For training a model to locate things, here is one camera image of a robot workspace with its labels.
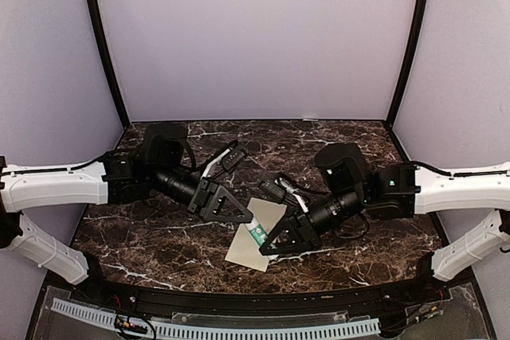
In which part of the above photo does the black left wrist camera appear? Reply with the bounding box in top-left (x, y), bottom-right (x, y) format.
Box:
top-left (200, 140), bottom-right (248, 179)

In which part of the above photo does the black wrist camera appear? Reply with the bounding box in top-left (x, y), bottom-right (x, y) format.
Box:
top-left (258, 177), bottom-right (308, 213)
top-left (200, 140), bottom-right (248, 179)

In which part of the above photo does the green white glue stick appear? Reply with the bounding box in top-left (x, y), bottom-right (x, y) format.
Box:
top-left (245, 222), bottom-right (268, 248)

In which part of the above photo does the black right frame post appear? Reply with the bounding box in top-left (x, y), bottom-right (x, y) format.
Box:
top-left (385, 0), bottom-right (427, 130)

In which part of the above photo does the white slotted cable duct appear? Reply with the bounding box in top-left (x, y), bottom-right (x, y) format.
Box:
top-left (51, 298), bottom-right (381, 339)

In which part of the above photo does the beige paper envelope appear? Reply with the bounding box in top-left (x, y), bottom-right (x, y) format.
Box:
top-left (225, 197), bottom-right (286, 272)

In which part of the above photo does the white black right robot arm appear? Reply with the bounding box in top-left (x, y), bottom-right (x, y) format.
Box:
top-left (259, 143), bottom-right (509, 303)

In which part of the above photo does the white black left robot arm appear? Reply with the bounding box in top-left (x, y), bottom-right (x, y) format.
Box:
top-left (1, 122), bottom-right (253, 305)

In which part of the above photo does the black left frame post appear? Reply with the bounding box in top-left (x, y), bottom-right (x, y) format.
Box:
top-left (86, 0), bottom-right (131, 130)

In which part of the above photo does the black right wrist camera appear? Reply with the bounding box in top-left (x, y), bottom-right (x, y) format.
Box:
top-left (258, 177), bottom-right (308, 213)

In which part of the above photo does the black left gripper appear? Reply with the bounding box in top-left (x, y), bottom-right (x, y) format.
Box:
top-left (151, 166), bottom-right (254, 226)

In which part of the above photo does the black frame post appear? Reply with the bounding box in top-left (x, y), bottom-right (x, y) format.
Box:
top-left (86, 0), bottom-right (131, 130)
top-left (385, 0), bottom-right (427, 130)

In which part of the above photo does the black front table rail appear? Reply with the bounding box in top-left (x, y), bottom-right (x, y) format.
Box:
top-left (72, 279), bottom-right (450, 318)

